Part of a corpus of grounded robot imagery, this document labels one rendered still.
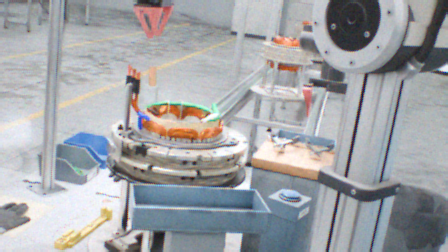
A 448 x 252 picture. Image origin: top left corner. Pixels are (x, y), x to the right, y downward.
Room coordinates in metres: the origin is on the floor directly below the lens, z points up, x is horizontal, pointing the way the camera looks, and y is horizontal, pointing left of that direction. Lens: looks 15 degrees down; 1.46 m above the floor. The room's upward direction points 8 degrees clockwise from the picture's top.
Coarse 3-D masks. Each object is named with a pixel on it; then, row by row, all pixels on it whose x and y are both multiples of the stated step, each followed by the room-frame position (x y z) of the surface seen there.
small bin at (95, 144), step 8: (72, 136) 1.86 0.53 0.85; (80, 136) 1.93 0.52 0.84; (88, 136) 1.92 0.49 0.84; (96, 136) 1.92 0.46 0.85; (104, 136) 1.92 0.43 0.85; (72, 144) 1.79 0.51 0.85; (80, 144) 1.79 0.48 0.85; (88, 144) 1.92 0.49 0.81; (96, 144) 1.92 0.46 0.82; (104, 144) 1.91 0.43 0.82; (96, 152) 1.78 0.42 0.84; (104, 152) 1.91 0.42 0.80; (96, 160) 1.78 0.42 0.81; (104, 160) 1.78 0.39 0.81; (104, 168) 1.78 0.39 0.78
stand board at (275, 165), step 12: (264, 144) 1.37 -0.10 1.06; (264, 156) 1.27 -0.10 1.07; (276, 156) 1.28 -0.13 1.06; (288, 156) 1.29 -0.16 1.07; (300, 156) 1.31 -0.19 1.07; (324, 156) 1.34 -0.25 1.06; (264, 168) 1.24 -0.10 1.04; (276, 168) 1.24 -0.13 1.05; (288, 168) 1.23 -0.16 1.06; (300, 168) 1.23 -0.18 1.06; (312, 168) 1.23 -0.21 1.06
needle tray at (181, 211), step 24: (144, 192) 0.99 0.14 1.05; (168, 192) 1.00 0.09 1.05; (192, 192) 1.01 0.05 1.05; (216, 192) 1.02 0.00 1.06; (240, 192) 1.03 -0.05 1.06; (144, 216) 0.89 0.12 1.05; (168, 216) 0.90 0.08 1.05; (192, 216) 0.91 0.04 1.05; (216, 216) 0.92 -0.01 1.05; (240, 216) 0.93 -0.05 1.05; (264, 216) 0.94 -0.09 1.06; (168, 240) 0.94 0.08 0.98; (192, 240) 0.92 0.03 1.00; (216, 240) 0.93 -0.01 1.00
